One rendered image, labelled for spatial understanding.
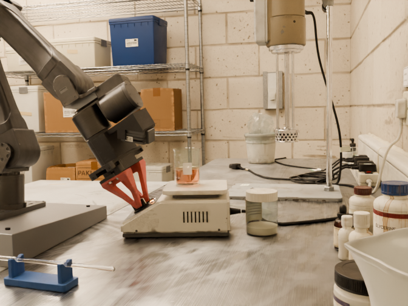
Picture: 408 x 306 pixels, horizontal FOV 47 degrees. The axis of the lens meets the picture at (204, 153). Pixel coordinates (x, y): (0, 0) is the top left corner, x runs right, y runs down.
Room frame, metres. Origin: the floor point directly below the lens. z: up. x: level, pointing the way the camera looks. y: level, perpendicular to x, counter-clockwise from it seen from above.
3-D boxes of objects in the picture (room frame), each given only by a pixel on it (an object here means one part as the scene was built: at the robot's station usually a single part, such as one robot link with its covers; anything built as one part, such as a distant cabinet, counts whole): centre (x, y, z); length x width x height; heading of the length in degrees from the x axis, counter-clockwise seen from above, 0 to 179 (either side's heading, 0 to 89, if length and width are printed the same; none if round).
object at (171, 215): (0.89, 0.04, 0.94); 0.22 x 0.13 x 0.08; 87
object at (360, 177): (1.50, -0.51, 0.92); 0.40 x 0.06 x 0.04; 166
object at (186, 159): (0.89, 0.03, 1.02); 0.06 x 0.05 x 0.08; 32
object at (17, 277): (0.62, 0.23, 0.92); 0.10 x 0.03 x 0.04; 71
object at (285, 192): (1.24, -0.21, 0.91); 0.30 x 0.20 x 0.01; 76
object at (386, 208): (0.70, -0.29, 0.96); 0.06 x 0.06 x 0.11
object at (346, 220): (0.69, -0.21, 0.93); 0.03 x 0.03 x 0.07
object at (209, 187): (0.89, 0.02, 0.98); 0.12 x 0.12 x 0.01; 87
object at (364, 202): (0.83, -0.29, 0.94); 0.05 x 0.05 x 0.09
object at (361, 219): (0.62, -0.21, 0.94); 0.03 x 0.03 x 0.09
